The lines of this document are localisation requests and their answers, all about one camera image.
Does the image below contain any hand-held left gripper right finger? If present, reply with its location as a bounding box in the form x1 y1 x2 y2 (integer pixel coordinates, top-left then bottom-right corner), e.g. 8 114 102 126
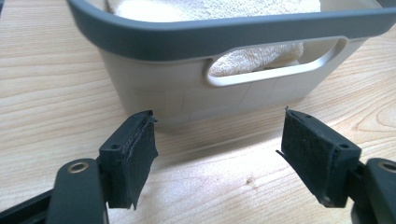
276 106 362 209

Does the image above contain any white towel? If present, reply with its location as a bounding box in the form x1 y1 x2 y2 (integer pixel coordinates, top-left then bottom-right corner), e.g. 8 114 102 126
106 0 322 77

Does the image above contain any white basket with grey rim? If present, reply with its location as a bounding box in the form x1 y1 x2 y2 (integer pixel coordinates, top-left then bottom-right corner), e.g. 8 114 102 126
66 0 396 123

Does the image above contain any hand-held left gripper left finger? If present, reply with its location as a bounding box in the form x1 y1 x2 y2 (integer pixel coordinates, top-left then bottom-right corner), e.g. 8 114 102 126
98 109 160 210

